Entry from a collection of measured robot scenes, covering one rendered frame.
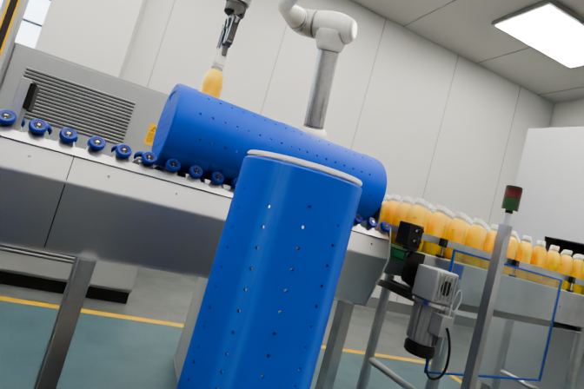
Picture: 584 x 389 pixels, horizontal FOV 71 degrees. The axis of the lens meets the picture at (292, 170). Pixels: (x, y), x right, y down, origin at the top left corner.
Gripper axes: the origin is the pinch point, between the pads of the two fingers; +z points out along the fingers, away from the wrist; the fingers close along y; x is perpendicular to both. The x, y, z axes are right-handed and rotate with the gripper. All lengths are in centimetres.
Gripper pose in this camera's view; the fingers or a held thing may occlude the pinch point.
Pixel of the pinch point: (220, 57)
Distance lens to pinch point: 151.8
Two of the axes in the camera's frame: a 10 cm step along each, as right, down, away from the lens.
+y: 4.7, 0.5, -8.8
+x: 8.4, 2.8, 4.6
